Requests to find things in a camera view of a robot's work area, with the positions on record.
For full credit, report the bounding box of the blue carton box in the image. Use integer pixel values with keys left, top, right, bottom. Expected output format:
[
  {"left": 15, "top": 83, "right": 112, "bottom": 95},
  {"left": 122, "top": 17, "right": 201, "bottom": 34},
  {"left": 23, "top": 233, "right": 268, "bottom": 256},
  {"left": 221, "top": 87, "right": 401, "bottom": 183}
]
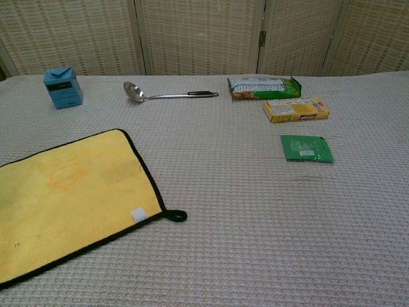
[{"left": 43, "top": 67, "right": 84, "bottom": 110}]

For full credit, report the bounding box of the yellow biscuit box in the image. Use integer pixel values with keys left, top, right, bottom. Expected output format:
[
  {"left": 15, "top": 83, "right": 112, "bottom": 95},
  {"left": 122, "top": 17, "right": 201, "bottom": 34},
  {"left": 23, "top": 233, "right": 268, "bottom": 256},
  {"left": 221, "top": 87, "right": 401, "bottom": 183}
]
[{"left": 262, "top": 97, "right": 330, "bottom": 123}]

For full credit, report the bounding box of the woven folding screen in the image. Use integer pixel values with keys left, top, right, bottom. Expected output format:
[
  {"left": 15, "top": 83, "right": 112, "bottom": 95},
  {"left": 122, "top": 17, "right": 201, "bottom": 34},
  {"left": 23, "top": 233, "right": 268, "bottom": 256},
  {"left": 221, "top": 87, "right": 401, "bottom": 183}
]
[{"left": 0, "top": 0, "right": 409, "bottom": 81}]

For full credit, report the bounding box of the green and white snack packet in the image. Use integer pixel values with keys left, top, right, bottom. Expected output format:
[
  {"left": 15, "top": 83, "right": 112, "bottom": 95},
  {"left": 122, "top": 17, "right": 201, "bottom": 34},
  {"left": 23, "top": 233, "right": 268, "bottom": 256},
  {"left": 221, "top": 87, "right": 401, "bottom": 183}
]
[{"left": 227, "top": 75, "right": 303, "bottom": 100}]

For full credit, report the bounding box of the yellow cloth black trim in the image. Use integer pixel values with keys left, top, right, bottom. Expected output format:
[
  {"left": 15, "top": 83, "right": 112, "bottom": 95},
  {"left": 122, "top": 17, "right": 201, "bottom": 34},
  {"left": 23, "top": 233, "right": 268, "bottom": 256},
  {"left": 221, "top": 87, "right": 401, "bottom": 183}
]
[{"left": 0, "top": 128, "right": 189, "bottom": 290}]

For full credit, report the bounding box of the white woven tablecloth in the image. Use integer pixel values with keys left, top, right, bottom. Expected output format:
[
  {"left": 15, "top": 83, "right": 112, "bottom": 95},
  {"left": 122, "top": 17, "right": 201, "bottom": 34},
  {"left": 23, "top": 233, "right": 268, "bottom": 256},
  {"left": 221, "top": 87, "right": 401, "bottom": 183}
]
[{"left": 0, "top": 71, "right": 409, "bottom": 307}]

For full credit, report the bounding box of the stainless steel ladle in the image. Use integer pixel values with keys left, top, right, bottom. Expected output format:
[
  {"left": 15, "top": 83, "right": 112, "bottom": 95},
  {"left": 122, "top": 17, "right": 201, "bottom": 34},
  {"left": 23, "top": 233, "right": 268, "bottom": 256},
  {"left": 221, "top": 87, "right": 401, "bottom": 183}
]
[{"left": 123, "top": 81, "right": 220, "bottom": 104}]

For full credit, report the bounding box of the green sachet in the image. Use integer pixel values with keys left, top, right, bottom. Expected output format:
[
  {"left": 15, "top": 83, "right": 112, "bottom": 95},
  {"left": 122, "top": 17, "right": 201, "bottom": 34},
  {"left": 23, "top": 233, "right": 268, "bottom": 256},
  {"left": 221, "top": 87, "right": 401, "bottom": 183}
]
[{"left": 280, "top": 134, "right": 334, "bottom": 164}]

